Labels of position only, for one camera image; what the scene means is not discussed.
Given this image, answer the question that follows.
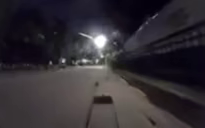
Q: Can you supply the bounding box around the row of dark trees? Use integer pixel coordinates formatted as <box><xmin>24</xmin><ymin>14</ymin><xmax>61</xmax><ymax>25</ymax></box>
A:
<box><xmin>0</xmin><ymin>9</ymin><xmax>78</xmax><ymax>68</ymax></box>

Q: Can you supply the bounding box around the street lamp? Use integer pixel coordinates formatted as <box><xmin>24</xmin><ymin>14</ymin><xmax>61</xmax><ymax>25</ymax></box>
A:
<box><xmin>78</xmin><ymin>32</ymin><xmax>108</xmax><ymax>66</ymax></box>

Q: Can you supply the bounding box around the pale kerb strip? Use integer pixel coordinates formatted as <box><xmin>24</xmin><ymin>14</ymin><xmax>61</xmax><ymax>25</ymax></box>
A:
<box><xmin>114</xmin><ymin>68</ymin><xmax>205</xmax><ymax>111</ymax></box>

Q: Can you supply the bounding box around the building with dark railing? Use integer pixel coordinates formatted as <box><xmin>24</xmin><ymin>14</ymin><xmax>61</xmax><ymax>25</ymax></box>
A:
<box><xmin>114</xmin><ymin>0</ymin><xmax>205</xmax><ymax>93</ymax></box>

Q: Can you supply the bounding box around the dark drain grate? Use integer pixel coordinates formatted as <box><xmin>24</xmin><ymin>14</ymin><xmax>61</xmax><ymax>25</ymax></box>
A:
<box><xmin>92</xmin><ymin>95</ymin><xmax>114</xmax><ymax>105</ymax></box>

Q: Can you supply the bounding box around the grey asphalt road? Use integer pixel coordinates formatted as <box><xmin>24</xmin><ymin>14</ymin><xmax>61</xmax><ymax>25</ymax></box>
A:
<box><xmin>0</xmin><ymin>64</ymin><xmax>194</xmax><ymax>128</ymax></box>

